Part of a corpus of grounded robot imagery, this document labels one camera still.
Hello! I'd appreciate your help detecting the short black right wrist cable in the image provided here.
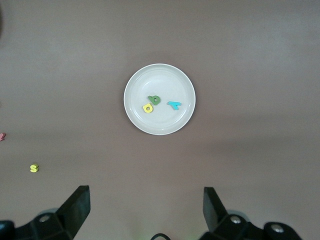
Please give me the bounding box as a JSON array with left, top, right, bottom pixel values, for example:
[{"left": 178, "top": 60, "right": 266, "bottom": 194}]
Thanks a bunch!
[{"left": 150, "top": 232, "right": 171, "bottom": 240}]

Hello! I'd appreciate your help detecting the green letter a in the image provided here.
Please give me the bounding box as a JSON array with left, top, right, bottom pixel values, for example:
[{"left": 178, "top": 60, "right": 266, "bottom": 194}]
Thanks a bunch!
[{"left": 147, "top": 94, "right": 162, "bottom": 107}]

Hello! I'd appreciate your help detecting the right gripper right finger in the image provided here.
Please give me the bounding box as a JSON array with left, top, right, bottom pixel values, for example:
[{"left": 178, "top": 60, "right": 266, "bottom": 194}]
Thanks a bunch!
[{"left": 199, "top": 186, "right": 303, "bottom": 240}]

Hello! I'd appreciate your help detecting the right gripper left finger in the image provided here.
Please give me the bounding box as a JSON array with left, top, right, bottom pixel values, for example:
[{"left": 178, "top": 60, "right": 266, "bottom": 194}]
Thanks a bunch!
[{"left": 0, "top": 184, "right": 91, "bottom": 240}]

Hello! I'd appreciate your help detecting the teal letter y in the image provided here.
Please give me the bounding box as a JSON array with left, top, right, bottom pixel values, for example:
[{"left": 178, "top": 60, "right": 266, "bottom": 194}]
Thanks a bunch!
[{"left": 166, "top": 100, "right": 182, "bottom": 112}]

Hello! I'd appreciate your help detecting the beige round plate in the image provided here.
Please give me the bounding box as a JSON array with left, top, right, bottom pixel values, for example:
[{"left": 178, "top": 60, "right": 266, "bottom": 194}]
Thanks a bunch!
[{"left": 123, "top": 63, "right": 197, "bottom": 136}]

